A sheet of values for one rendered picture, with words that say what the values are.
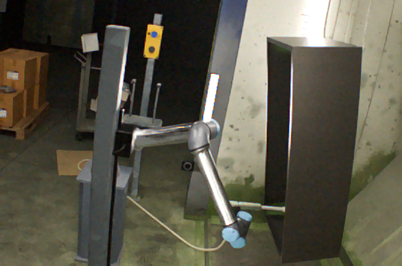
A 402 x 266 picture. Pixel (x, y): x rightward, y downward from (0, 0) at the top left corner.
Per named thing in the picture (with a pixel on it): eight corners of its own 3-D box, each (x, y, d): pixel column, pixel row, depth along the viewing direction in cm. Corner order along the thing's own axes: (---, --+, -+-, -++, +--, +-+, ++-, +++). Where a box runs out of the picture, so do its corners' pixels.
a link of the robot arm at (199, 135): (194, 122, 191) (241, 241, 190) (205, 119, 202) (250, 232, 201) (176, 130, 197) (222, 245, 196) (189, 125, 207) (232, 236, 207)
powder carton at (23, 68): (16, 80, 455) (17, 54, 445) (35, 83, 457) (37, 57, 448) (3, 86, 418) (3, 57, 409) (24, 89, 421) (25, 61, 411)
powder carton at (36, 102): (26, 100, 504) (28, 75, 494) (45, 102, 509) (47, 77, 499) (18, 106, 468) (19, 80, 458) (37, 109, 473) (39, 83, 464)
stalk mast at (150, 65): (137, 196, 336) (162, 14, 291) (136, 199, 330) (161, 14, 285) (131, 195, 336) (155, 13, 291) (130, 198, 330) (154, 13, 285)
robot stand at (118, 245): (73, 260, 232) (75, 178, 214) (85, 236, 261) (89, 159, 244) (117, 269, 234) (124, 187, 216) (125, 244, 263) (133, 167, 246)
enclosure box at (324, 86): (310, 207, 257) (321, 36, 222) (339, 257, 199) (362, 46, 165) (263, 211, 256) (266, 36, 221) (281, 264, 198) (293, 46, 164)
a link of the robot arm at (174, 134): (106, 133, 236) (207, 117, 200) (123, 127, 252) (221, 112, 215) (111, 155, 238) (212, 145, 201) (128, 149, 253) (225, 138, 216)
